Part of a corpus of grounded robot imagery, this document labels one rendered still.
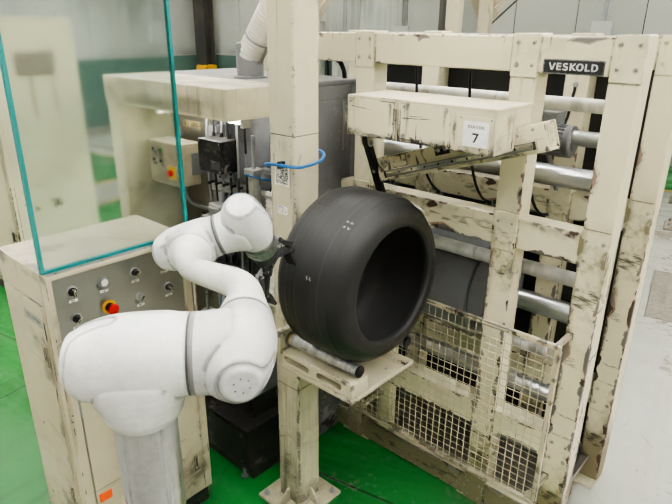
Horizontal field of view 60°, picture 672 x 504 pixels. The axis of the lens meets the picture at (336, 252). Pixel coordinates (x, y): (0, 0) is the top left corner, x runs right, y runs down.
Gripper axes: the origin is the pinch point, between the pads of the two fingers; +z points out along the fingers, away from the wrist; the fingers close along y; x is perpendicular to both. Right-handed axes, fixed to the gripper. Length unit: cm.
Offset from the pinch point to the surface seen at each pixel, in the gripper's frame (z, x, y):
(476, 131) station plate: -2, 38, -67
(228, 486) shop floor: 130, -36, 59
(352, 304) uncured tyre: 17.1, 17.6, -6.2
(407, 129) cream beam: 7, 13, -69
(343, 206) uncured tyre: 7.5, 4.4, -33.7
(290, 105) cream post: -5, -24, -59
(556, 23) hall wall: 566, -21, -777
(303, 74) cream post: -10, -23, -69
